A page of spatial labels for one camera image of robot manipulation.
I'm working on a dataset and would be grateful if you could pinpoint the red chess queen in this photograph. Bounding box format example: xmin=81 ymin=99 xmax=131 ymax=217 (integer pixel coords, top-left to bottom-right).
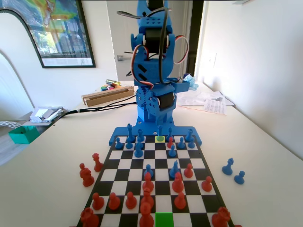
xmin=91 ymin=152 xmax=104 ymax=173

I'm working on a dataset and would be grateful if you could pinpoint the blue chess king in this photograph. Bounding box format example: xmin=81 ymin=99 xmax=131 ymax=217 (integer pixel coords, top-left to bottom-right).
xmin=126 ymin=123 xmax=134 ymax=143

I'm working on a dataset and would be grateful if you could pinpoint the blue chess knight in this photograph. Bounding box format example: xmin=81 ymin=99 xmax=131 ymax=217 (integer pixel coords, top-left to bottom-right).
xmin=169 ymin=159 xmax=180 ymax=180
xmin=222 ymin=157 xmax=235 ymax=176

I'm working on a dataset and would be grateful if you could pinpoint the red bishop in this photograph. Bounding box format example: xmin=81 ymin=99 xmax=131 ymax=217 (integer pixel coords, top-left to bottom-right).
xmin=142 ymin=172 xmax=155 ymax=196
xmin=141 ymin=187 xmax=155 ymax=209

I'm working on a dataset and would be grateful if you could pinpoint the red piece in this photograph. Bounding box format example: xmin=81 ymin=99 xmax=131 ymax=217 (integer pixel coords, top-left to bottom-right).
xmin=139 ymin=202 xmax=155 ymax=227

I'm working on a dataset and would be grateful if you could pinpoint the thin orange strip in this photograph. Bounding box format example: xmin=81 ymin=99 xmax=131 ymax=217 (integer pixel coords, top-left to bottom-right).
xmin=176 ymin=105 xmax=207 ymax=112

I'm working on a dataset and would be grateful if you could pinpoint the long cardboard box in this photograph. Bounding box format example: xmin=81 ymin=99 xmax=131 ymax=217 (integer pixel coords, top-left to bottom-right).
xmin=81 ymin=85 xmax=135 ymax=107

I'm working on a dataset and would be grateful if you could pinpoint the coloured marker set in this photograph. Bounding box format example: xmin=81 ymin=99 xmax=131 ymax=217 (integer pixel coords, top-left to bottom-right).
xmin=100 ymin=85 xmax=120 ymax=92

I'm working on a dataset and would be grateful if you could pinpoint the clear plastic bag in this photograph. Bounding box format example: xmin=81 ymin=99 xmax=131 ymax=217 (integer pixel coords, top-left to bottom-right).
xmin=177 ymin=87 xmax=224 ymax=106

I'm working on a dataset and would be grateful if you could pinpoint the blue patterned bag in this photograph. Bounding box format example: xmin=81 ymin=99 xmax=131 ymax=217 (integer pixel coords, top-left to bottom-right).
xmin=182 ymin=72 xmax=200 ymax=92

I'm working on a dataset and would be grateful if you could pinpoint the black white chessboard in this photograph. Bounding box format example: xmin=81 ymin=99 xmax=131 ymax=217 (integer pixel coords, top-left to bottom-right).
xmin=77 ymin=134 xmax=235 ymax=227

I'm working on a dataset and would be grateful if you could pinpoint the printed paper sheet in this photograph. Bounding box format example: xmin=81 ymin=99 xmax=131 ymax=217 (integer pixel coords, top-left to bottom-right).
xmin=203 ymin=98 xmax=228 ymax=116

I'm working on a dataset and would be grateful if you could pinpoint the white paper sheet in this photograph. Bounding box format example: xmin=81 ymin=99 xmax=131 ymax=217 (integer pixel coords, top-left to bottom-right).
xmin=213 ymin=91 xmax=235 ymax=106

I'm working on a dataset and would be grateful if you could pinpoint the grey white paper pile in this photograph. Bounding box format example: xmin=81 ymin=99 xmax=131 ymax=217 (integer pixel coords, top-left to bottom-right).
xmin=28 ymin=105 xmax=65 ymax=123

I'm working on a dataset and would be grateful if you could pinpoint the black framed poster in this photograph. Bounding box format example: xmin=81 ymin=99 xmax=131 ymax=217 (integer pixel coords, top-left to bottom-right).
xmin=0 ymin=0 xmax=97 ymax=69

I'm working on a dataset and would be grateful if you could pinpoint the teal green bin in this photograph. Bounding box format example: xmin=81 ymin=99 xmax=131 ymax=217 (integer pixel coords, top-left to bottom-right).
xmin=8 ymin=125 xmax=40 ymax=145

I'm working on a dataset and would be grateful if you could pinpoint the white perforated object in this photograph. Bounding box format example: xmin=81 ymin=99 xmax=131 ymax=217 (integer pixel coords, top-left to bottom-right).
xmin=0 ymin=120 xmax=15 ymax=130

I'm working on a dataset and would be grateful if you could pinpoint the white arched panel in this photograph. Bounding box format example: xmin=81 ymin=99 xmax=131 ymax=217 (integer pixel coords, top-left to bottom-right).
xmin=0 ymin=9 xmax=45 ymax=119

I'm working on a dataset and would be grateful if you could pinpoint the red white black servo wire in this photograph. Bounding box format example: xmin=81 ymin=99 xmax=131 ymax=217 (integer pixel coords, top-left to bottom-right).
xmin=173 ymin=35 xmax=190 ymax=65
xmin=131 ymin=44 xmax=155 ymax=90

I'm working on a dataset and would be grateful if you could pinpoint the black camera cable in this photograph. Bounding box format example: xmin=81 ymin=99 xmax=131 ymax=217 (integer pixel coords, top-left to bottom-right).
xmin=116 ymin=8 xmax=172 ymax=85

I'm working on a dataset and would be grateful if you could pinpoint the blue wrist camera box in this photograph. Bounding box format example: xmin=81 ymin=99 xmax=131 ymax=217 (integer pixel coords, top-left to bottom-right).
xmin=169 ymin=79 xmax=190 ymax=92

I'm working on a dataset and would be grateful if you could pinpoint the blue arm base plate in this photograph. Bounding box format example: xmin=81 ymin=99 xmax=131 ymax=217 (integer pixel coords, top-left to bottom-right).
xmin=108 ymin=115 xmax=203 ymax=146

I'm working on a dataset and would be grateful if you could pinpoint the black cable bundle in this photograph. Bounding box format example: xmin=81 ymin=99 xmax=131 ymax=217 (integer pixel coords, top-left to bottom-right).
xmin=52 ymin=93 xmax=139 ymax=122

